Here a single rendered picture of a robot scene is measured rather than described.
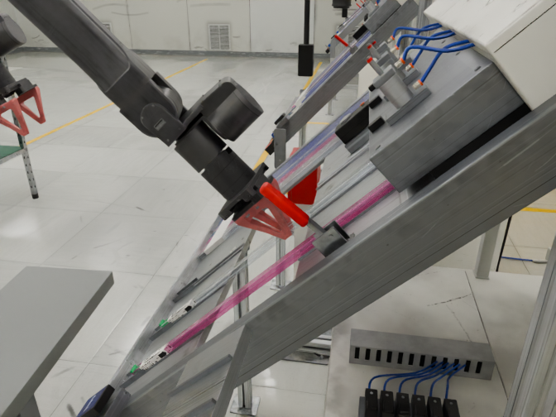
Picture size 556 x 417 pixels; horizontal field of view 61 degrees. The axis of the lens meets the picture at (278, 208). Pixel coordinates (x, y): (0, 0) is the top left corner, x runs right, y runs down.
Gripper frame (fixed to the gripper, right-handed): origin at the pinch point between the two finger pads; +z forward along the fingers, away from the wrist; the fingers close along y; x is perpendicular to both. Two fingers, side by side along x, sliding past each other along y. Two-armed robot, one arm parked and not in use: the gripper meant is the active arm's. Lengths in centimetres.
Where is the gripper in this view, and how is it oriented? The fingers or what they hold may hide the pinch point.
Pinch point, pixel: (285, 230)
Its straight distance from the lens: 69.9
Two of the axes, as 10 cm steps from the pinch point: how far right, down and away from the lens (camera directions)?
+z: 7.0, 6.9, 1.9
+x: -6.9, 5.9, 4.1
